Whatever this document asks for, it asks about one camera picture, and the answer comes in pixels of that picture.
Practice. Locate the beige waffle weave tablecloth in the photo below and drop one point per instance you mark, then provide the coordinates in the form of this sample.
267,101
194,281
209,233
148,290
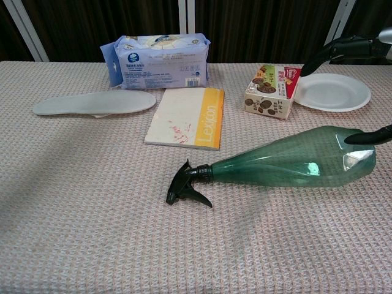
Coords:
92,214

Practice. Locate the white foam plate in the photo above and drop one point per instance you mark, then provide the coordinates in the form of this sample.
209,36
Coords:
332,92

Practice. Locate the blue tissue pack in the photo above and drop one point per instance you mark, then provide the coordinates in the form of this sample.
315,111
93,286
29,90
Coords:
159,65

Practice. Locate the white shoe insole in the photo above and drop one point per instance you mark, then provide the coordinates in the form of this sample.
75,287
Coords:
95,102

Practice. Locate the green plastic spray bottle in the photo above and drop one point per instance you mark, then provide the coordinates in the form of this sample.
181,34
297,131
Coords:
294,159

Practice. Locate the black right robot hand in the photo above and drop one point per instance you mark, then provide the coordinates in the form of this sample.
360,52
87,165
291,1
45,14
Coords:
346,47

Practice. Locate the chocolate snack carton box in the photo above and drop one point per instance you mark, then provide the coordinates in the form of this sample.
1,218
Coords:
269,96

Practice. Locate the white metal frame post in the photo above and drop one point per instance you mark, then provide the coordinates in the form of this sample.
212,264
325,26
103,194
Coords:
341,20
26,29
186,16

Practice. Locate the dark pleated curtain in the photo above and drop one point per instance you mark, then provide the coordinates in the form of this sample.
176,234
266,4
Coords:
92,24

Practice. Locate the yellow white Lexicon notebook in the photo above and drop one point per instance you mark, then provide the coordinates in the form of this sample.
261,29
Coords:
186,118

